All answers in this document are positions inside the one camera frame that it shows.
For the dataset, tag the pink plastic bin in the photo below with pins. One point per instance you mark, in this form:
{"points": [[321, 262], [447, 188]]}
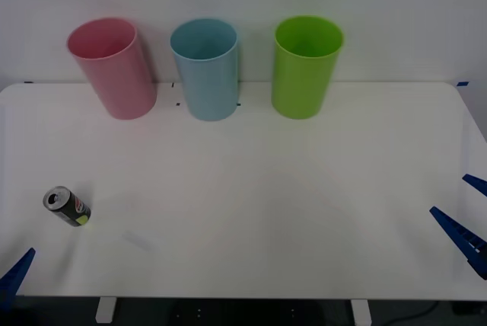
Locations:
{"points": [[118, 86]]}

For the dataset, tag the green plastic bin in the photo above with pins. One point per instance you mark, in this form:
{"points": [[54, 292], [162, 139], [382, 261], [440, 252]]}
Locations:
{"points": [[298, 86]]}

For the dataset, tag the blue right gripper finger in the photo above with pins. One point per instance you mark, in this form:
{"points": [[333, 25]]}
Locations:
{"points": [[462, 238], [477, 183]]}

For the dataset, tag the pale blue plastic bin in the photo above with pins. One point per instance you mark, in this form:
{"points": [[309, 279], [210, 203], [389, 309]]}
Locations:
{"points": [[211, 86]]}

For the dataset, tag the black drink can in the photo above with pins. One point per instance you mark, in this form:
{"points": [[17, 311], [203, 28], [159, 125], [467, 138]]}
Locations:
{"points": [[72, 209]]}

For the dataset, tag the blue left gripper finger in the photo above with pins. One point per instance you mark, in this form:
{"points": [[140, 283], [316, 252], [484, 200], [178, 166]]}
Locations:
{"points": [[17, 272]]}

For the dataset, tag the white table leg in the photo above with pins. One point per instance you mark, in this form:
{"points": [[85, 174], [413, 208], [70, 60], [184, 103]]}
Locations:
{"points": [[360, 311], [105, 310]]}

